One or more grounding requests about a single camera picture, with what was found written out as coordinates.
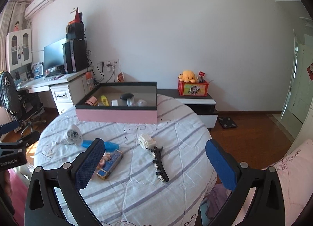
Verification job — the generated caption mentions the red triangular package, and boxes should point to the red triangular package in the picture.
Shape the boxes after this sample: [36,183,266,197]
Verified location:
[68,7,83,24]

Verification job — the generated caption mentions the red printed box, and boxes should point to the red printed box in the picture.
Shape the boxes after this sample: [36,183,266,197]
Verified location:
[178,80,209,96]

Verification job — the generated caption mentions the pink rug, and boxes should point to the pink rug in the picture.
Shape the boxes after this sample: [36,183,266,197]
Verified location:
[7,170,30,192]

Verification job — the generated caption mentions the black cables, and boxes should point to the black cables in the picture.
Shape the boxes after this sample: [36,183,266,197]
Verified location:
[94,61,115,87]

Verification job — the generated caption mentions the black and white cabinet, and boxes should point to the black and white cabinet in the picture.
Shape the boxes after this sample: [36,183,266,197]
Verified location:
[156,89,218,129]

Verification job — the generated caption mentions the pink pillow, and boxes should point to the pink pillow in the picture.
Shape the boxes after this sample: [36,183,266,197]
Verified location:
[262,139,313,226]

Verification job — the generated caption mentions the white wall outlet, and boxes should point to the white wall outlet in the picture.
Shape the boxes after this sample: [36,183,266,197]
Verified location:
[101,59,119,72]

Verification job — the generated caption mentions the beige curtain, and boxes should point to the beige curtain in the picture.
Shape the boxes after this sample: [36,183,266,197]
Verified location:
[0,1,27,70]

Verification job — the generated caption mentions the white desk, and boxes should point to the white desk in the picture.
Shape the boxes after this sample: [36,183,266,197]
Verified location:
[16,70,93,115]

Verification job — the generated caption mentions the white block toy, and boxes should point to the white block toy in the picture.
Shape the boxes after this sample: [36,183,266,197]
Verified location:
[137,134,157,149]

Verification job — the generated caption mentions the black computer monitor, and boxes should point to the black computer monitor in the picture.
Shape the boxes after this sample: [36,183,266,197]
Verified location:
[43,38,67,70]

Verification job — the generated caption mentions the black office chair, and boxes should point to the black office chair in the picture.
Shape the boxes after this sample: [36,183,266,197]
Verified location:
[0,70,46,140]

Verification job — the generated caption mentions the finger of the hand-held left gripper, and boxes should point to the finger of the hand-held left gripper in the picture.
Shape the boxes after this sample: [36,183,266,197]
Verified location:
[0,120,20,136]
[0,130,40,154]

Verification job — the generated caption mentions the pink block toy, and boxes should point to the pink block toy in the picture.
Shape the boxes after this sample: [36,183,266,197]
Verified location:
[98,151,111,168]

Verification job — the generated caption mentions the white air conditioner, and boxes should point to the white air conditioner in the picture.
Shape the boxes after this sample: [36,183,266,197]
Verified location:
[24,0,56,19]

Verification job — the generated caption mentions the blue card box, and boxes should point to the blue card box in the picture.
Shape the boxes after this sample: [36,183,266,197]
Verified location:
[96,149,124,180]

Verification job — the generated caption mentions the black hair clip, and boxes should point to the black hair clip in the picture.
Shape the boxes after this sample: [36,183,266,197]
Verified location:
[147,146,170,182]

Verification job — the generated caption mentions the white hutch cabinet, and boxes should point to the white hutch cabinet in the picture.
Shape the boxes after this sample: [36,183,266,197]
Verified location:
[6,29,33,69]

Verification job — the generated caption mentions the black box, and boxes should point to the black box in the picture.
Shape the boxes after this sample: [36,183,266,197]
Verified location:
[66,23,85,40]

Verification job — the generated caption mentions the white astronaut lamp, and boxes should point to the white astronaut lamp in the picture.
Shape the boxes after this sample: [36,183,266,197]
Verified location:
[127,98,147,107]

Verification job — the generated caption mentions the dark flat device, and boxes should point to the dark flat device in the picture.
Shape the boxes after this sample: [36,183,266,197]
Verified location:
[201,202,211,226]

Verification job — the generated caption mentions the pink storage box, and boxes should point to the pink storage box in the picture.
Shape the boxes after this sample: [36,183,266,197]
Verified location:
[75,82,158,124]

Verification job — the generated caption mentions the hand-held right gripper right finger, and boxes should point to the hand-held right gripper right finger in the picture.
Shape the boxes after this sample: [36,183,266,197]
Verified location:
[205,139,286,226]

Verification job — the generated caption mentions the orange capped water bottle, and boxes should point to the orange capped water bottle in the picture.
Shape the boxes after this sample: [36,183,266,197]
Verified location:
[85,72,94,90]

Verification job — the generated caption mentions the blue tube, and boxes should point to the blue tube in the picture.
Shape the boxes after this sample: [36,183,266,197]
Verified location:
[82,140,119,152]

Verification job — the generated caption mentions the black bathroom scale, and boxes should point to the black bathroom scale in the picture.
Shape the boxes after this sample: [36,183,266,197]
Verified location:
[218,116,237,129]

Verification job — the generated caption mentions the purple floral cloth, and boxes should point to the purple floral cloth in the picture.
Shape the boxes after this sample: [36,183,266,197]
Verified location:
[205,184,230,219]

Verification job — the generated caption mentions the yellow octopus plush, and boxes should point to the yellow octopus plush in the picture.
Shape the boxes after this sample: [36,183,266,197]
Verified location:
[178,70,198,83]

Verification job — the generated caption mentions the white door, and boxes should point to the white door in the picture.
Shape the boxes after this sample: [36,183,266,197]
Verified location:
[281,29,313,143]

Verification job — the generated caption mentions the black computer tower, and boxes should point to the black computer tower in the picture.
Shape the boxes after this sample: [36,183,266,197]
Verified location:
[62,39,88,74]

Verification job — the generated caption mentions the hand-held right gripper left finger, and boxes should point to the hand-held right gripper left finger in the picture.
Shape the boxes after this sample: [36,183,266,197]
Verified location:
[24,138,105,226]

